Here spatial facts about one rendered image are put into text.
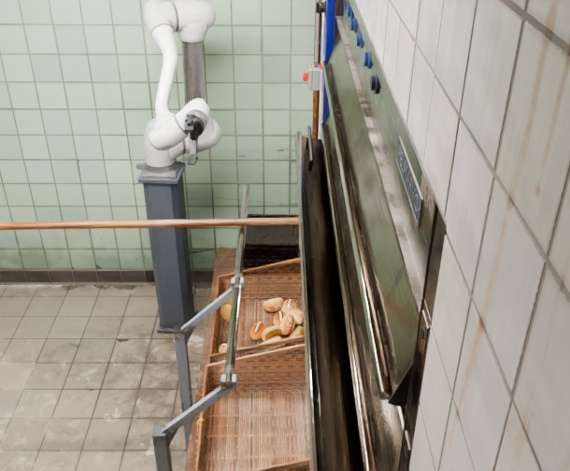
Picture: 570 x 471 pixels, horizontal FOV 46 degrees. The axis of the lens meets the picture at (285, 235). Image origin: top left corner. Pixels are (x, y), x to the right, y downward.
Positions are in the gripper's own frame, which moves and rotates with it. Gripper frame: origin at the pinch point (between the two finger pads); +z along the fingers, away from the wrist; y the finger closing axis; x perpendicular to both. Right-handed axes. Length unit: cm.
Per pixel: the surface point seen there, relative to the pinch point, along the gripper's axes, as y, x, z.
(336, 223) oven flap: 2, -51, 55
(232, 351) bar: 32, -18, 79
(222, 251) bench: 91, -5, -66
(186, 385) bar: 80, 3, 44
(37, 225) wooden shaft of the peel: 29, 60, 8
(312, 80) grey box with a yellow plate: 3, -51, -82
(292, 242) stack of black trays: 66, -41, -36
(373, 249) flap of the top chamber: -26, -52, 113
